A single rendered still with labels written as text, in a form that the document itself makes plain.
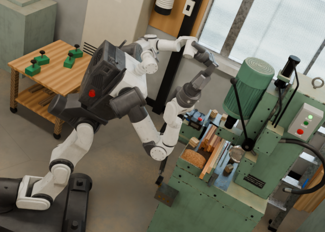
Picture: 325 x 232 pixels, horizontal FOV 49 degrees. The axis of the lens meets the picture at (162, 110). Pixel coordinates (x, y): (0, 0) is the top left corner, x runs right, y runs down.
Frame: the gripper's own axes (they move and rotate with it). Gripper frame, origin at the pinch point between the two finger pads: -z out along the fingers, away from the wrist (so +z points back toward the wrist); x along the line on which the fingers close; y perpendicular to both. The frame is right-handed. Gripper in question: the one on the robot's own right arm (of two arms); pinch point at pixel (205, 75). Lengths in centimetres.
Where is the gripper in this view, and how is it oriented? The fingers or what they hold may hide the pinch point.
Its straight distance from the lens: 143.5
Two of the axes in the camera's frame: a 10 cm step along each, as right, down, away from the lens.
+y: 7.5, 6.5, -0.6
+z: -4.1, 5.4, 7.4
